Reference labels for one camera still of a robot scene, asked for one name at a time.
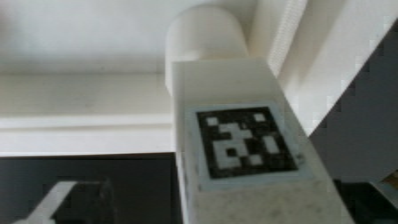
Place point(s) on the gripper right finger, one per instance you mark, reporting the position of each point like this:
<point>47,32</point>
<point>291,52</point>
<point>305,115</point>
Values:
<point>371,199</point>

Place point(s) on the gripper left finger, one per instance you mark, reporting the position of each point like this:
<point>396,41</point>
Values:
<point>78,204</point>

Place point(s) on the white square tabletop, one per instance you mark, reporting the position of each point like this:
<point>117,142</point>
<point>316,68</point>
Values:
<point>85,102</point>

